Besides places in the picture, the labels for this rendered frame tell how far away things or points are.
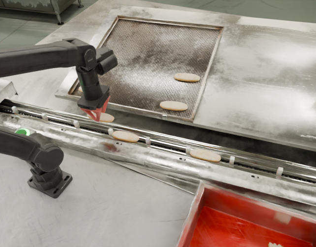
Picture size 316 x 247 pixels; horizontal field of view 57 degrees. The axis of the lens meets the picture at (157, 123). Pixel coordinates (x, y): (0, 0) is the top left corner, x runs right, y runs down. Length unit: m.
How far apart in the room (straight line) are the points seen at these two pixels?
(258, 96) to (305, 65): 0.23
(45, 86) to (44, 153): 0.58
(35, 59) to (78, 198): 0.43
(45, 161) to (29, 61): 0.29
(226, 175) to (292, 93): 0.40
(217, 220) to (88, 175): 0.42
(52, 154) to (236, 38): 0.85
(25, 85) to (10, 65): 0.72
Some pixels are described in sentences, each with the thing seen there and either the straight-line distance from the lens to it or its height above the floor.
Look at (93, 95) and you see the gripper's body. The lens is 0.90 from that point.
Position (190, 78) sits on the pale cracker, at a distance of 1.10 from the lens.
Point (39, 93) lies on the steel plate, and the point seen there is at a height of 0.82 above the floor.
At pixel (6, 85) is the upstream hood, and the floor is 0.92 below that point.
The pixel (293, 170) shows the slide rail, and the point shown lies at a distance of 0.96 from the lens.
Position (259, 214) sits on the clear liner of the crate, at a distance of 0.82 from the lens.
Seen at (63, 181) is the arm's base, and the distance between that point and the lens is 0.97.
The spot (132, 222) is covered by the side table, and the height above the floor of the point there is 0.82.
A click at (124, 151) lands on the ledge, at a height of 0.86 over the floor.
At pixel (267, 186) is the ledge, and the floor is 0.86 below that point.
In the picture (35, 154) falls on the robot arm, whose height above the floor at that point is 1.00.
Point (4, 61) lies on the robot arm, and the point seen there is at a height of 1.26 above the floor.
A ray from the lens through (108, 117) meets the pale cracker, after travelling 0.97.
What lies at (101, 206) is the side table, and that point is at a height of 0.82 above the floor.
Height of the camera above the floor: 1.59
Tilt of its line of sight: 46 degrees down
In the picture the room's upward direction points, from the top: 5 degrees counter-clockwise
